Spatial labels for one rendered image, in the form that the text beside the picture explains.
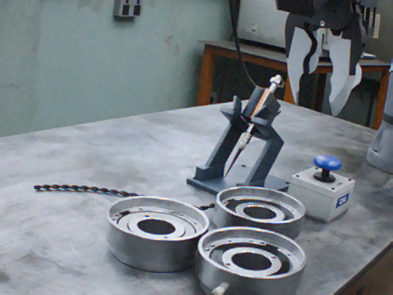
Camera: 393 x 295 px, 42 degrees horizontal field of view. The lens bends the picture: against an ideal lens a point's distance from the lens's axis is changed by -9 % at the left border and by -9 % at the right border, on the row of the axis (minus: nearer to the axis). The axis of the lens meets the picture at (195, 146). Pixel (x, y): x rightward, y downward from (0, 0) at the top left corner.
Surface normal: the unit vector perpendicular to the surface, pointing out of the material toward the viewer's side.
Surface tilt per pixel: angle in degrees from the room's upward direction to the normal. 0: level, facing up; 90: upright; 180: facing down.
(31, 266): 0
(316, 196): 90
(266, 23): 90
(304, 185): 90
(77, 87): 90
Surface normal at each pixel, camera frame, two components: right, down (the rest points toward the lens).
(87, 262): 0.13, -0.95
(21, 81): 0.76, 0.28
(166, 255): 0.25, 0.31
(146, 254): -0.11, 0.27
